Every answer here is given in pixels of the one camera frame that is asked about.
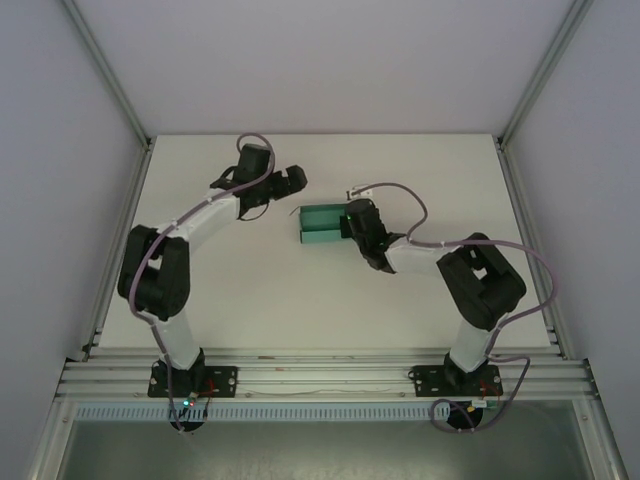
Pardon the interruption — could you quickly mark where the teal paper box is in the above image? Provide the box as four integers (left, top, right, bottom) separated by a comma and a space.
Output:
298, 202, 354, 247

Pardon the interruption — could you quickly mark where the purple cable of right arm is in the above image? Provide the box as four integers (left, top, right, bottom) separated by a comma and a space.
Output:
349, 182, 559, 435

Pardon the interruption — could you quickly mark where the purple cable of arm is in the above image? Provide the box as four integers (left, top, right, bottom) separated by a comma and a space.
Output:
349, 182, 559, 435
128, 131, 277, 436

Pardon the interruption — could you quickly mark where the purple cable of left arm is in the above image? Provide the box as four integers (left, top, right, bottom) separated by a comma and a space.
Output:
128, 131, 277, 436

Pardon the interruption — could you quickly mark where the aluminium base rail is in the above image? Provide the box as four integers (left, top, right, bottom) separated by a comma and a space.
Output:
54, 347, 600, 401

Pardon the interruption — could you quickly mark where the aluminium side rail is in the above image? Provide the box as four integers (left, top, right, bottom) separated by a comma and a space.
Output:
79, 142, 154, 362
495, 139, 569, 361

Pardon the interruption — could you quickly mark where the slotted grey cable duct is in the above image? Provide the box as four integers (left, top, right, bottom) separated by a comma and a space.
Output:
73, 402, 501, 422

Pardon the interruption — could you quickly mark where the aluminium frame post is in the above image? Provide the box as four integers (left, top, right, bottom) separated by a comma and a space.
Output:
62, 0, 154, 149
494, 0, 594, 146

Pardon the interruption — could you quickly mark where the aluminium frame leg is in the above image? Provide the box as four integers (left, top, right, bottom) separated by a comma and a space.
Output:
27, 397, 76, 480
574, 397, 631, 480

